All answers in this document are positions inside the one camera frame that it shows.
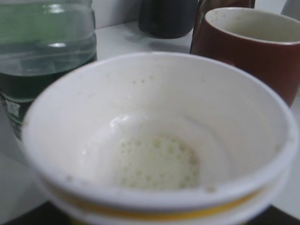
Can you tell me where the black mug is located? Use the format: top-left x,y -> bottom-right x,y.
138,0 -> 198,39

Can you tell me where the yellow paper cup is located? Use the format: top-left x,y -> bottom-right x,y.
22,52 -> 299,225

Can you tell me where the red ceramic mug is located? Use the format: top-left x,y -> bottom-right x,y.
190,7 -> 300,105

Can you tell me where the clear water bottle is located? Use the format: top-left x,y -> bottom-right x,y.
0,0 -> 97,139

